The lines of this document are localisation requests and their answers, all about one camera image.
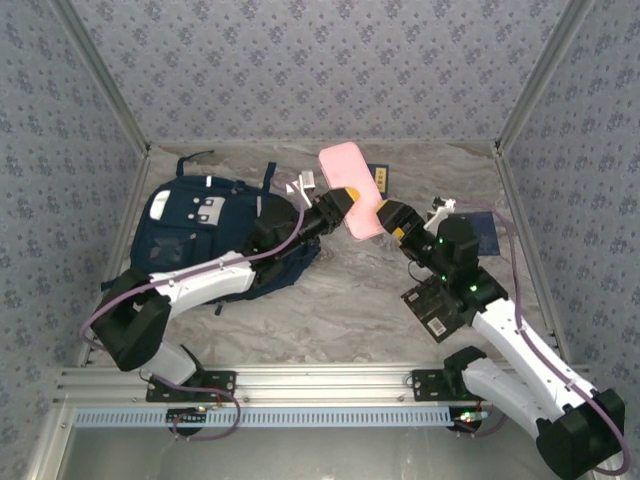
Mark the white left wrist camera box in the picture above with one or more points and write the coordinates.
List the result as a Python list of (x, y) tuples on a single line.
[(302, 185)]

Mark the black book with barcode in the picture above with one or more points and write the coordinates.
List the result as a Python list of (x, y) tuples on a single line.
[(435, 310)]

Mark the aluminium corner post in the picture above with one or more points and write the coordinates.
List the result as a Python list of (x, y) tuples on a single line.
[(544, 75), (103, 75)]

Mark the navy blue backpack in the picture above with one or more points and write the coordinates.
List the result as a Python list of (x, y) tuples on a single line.
[(180, 240)]

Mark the pink pencil case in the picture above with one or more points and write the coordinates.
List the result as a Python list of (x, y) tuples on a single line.
[(350, 170)]

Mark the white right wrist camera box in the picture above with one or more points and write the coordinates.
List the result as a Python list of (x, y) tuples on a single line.
[(442, 210)]

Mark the grey metal lower shelf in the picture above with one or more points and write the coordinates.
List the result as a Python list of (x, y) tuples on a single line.
[(325, 455)]

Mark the small controller board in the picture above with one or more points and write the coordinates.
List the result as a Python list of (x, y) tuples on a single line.
[(187, 416), (470, 419)]

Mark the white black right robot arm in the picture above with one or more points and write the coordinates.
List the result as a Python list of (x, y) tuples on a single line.
[(530, 350)]

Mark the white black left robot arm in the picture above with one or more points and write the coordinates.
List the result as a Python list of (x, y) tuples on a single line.
[(200, 285)]

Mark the teal blue book gold label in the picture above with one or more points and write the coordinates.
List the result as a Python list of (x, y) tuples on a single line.
[(380, 177)]

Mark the dark navy book gold label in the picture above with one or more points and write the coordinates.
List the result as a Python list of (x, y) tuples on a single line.
[(485, 235)]

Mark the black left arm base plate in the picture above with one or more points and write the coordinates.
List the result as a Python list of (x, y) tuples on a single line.
[(222, 382)]

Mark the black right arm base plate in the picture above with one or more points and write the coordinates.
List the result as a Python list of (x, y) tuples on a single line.
[(425, 385)]

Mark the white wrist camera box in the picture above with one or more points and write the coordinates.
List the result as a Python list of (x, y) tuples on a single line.
[(302, 185), (442, 210)]

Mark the aluminium frame rail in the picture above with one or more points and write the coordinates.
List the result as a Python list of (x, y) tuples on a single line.
[(325, 380)]

